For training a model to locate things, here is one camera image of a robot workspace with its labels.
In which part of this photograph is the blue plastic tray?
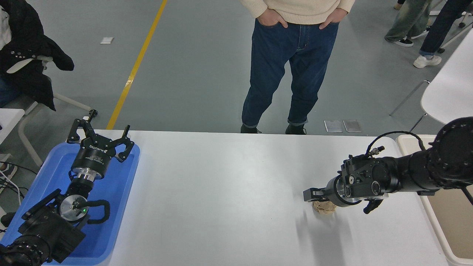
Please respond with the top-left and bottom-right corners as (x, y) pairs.
(0, 142), (141, 266)

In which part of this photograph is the black cable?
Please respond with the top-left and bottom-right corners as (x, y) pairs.
(0, 161), (29, 176)

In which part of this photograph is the white cable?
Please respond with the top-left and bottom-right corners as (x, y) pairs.
(0, 170), (23, 206)

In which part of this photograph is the small black floor object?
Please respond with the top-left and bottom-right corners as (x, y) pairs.
(0, 212), (16, 228)

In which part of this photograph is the tan paper ball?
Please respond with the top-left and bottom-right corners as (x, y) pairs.
(313, 201), (337, 215)

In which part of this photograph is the person's right hand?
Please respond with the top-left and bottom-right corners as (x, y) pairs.
(258, 8), (289, 28)

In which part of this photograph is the white curved chair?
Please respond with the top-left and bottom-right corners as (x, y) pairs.
(390, 28), (473, 133)

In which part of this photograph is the white tube-frame chair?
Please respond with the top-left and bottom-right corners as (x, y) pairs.
(7, 55), (99, 167)

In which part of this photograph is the large pale bin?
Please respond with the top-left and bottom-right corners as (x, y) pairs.
(396, 134), (473, 266)

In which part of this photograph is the person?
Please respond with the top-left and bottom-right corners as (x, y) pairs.
(0, 0), (75, 112)
(413, 0), (473, 69)
(240, 0), (355, 135)
(384, 0), (433, 47)

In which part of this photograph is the silver floor plate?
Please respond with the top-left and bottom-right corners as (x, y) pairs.
(324, 120), (344, 133)
(343, 119), (363, 133)

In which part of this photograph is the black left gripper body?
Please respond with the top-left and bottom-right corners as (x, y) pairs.
(71, 135), (116, 175)

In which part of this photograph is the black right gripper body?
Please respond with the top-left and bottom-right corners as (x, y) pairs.
(324, 176), (365, 208)

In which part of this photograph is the person's left hand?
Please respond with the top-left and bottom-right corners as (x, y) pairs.
(319, 8), (349, 30)

